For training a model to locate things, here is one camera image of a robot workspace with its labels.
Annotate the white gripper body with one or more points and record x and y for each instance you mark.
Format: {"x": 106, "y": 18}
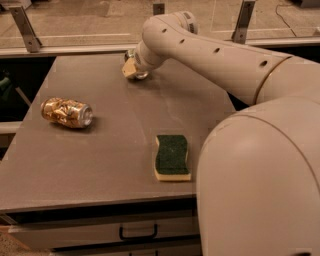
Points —
{"x": 139, "y": 61}

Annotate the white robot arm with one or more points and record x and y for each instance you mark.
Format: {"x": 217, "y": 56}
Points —
{"x": 258, "y": 174}

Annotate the grey drawer cabinet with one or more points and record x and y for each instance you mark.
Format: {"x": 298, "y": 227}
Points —
{"x": 70, "y": 190}

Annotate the metal railing bracket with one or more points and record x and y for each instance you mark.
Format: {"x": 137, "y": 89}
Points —
{"x": 158, "y": 8}
{"x": 240, "y": 33}
{"x": 31, "y": 41}

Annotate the black upper drawer handle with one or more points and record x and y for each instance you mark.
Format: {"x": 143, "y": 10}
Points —
{"x": 138, "y": 233}

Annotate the green and yellow sponge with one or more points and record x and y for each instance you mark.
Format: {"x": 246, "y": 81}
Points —
{"x": 171, "y": 159}

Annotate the right metal railing bracket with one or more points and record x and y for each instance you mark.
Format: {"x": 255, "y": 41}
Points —
{"x": 240, "y": 33}

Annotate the brown crumpled soda can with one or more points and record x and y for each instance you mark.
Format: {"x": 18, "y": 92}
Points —
{"x": 67, "y": 112}

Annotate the left metal railing bracket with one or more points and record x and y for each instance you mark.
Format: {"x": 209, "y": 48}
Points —
{"x": 31, "y": 41}

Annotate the green soda can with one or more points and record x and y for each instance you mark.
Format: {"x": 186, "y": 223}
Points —
{"x": 140, "y": 75}

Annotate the middle metal railing bracket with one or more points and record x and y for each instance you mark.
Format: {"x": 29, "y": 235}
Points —
{"x": 158, "y": 8}

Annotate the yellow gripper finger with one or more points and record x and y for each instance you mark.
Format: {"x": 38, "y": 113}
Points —
{"x": 129, "y": 69}

